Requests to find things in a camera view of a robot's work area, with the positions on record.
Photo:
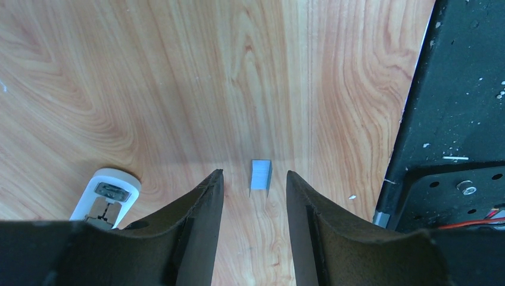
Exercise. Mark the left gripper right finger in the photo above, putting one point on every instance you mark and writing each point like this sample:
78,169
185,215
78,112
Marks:
332,246

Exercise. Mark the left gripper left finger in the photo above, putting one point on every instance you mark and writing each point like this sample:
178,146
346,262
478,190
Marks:
176,245

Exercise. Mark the white stapler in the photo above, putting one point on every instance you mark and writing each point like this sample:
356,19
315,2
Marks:
107,198

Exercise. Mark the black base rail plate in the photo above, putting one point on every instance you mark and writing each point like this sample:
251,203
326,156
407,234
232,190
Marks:
447,165

